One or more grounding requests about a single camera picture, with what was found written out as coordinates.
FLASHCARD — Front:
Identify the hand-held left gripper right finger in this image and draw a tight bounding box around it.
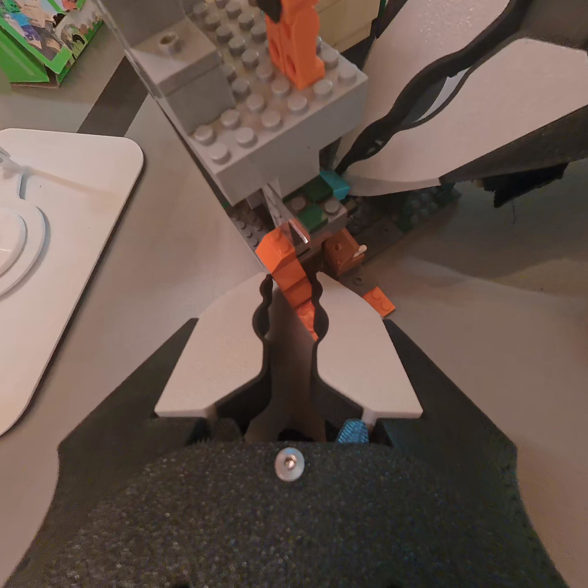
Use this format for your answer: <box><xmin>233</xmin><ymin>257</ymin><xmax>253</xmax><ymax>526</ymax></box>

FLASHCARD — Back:
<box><xmin>310</xmin><ymin>272</ymin><xmax>424</xmax><ymax>435</ymax></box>

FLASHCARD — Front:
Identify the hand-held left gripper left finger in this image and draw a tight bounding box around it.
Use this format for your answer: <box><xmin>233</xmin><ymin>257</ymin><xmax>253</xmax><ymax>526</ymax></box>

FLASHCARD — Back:
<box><xmin>154</xmin><ymin>273</ymin><xmax>272</xmax><ymax>419</ymax></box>

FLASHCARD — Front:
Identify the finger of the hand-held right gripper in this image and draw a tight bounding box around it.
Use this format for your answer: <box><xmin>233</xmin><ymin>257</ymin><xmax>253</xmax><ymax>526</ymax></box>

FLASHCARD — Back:
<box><xmin>346</xmin><ymin>38</ymin><xmax>588</xmax><ymax>197</ymax></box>
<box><xmin>334</xmin><ymin>0</ymin><xmax>511</xmax><ymax>169</ymax></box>

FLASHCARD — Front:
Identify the toy brick cave model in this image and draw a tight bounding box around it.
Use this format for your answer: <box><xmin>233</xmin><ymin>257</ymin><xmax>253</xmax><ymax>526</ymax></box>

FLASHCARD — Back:
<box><xmin>103</xmin><ymin>0</ymin><xmax>462</xmax><ymax>343</ymax></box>

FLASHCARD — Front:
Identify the grey desk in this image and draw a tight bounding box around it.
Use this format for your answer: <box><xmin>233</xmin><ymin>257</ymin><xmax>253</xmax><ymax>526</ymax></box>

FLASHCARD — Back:
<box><xmin>0</xmin><ymin>18</ymin><xmax>588</xmax><ymax>588</ymax></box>

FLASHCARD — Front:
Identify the orange toy minifigure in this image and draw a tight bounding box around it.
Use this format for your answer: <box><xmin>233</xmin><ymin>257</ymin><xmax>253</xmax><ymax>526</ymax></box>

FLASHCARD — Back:
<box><xmin>257</xmin><ymin>0</ymin><xmax>328</xmax><ymax>91</ymax></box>

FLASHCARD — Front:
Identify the green toy box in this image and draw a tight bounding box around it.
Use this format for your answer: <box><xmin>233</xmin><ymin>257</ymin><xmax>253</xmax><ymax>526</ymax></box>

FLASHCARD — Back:
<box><xmin>0</xmin><ymin>0</ymin><xmax>104</xmax><ymax>88</ymax></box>

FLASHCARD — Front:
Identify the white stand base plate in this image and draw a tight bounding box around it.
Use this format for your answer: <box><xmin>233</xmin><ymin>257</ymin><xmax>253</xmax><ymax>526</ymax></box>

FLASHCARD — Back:
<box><xmin>0</xmin><ymin>129</ymin><xmax>145</xmax><ymax>437</ymax></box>

